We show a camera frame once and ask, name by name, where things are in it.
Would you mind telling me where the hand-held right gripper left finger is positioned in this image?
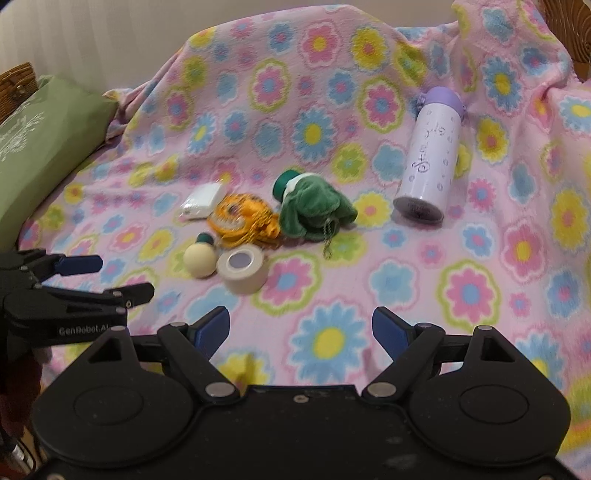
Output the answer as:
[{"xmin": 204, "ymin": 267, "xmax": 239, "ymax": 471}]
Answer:
[{"xmin": 88, "ymin": 306, "xmax": 241, "ymax": 400}]

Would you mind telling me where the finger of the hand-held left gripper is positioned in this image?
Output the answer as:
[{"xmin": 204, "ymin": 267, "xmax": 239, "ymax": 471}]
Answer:
[
  {"xmin": 33, "ymin": 283, "xmax": 155, "ymax": 315},
  {"xmin": 9, "ymin": 249, "xmax": 103, "ymax": 282}
]

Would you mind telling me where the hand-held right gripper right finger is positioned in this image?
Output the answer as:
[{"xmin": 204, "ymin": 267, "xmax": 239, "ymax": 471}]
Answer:
[{"xmin": 362, "ymin": 306, "xmax": 525, "ymax": 398}]

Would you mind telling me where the beige tape roll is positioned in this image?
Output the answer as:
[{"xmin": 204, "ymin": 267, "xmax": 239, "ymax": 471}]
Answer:
[{"xmin": 217, "ymin": 244, "xmax": 269, "ymax": 295}]

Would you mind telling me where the beige makeup sponge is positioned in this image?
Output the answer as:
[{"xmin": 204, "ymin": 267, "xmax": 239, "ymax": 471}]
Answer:
[{"xmin": 184, "ymin": 233, "xmax": 218, "ymax": 279}]

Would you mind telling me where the green plush toy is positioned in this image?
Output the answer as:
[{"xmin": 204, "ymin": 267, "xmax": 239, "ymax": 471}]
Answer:
[{"xmin": 278, "ymin": 172, "xmax": 358, "ymax": 260}]

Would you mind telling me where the person's left forearm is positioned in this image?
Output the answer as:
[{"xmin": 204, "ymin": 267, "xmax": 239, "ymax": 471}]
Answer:
[{"xmin": 0, "ymin": 348, "xmax": 52, "ymax": 444}]

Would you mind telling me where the green printed cloth bag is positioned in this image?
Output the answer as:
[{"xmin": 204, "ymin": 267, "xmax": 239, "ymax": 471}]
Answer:
[{"xmin": 0, "ymin": 76, "xmax": 119, "ymax": 250}]

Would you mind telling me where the white tissue packet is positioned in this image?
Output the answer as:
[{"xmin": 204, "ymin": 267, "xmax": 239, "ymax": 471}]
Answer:
[{"xmin": 180, "ymin": 182, "xmax": 225, "ymax": 221}]

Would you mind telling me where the white and purple bottle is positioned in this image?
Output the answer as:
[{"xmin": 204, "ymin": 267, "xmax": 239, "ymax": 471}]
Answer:
[{"xmin": 393, "ymin": 87, "xmax": 465, "ymax": 226}]

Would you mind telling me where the brown wicker basket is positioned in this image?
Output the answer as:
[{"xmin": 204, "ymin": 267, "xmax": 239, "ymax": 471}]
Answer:
[{"xmin": 0, "ymin": 62, "xmax": 38, "ymax": 125}]

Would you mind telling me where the pink floral fleece blanket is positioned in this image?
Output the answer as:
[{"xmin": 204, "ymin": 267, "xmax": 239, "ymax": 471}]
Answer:
[{"xmin": 18, "ymin": 0, "xmax": 591, "ymax": 462}]

